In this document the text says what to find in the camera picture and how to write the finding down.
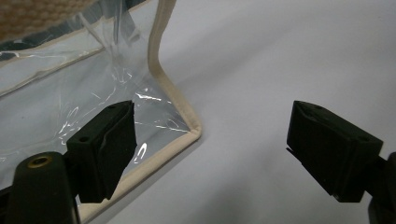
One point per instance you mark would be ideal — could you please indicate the clear plastic bag beige trim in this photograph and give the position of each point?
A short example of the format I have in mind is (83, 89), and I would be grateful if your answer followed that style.
(77, 90)

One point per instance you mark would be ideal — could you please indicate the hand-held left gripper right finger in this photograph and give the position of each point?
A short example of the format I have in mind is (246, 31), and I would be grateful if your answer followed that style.
(330, 149)

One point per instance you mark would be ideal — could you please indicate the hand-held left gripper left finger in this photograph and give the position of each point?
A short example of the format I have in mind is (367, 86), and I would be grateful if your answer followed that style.
(102, 152)

